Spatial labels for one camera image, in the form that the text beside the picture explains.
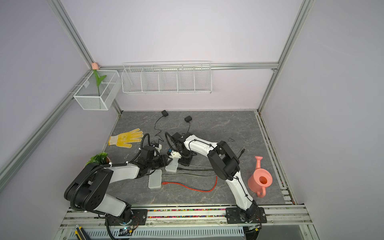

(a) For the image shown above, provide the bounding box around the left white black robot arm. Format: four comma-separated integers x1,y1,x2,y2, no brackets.
64,140,171,225

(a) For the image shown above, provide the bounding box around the long white wire basket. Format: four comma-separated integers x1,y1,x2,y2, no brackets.
122,61,213,94

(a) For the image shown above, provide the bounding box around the green potted plant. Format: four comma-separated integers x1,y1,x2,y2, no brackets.
86,152,110,166

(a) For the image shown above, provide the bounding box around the small white mesh basket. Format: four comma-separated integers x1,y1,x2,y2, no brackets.
74,70,122,111

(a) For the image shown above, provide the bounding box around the yellow work glove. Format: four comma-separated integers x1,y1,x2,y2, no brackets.
108,128,144,149

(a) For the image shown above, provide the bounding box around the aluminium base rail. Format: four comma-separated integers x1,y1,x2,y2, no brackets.
55,205,319,240

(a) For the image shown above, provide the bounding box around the black ethernet cable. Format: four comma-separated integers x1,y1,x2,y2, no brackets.
176,147,246,172

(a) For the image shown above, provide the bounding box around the black power adapter cable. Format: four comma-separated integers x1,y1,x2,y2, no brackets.
183,115,193,134
151,109,170,145

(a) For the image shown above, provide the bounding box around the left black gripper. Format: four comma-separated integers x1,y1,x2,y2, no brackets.
147,154,173,170

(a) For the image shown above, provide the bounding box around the pink watering can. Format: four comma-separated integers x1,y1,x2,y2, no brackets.
248,156,273,198

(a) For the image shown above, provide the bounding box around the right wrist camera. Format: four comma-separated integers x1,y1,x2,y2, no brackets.
167,149,182,159

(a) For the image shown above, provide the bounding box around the red ethernet cable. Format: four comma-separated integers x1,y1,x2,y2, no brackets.
161,175,218,193

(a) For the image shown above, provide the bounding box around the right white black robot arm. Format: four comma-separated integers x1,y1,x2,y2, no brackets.
165,132,262,223

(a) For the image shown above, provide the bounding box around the artificial pink tulip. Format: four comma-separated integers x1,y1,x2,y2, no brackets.
92,63,107,97

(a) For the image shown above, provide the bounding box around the white network switch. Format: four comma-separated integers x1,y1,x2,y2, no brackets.
165,159,179,173
148,169,162,190

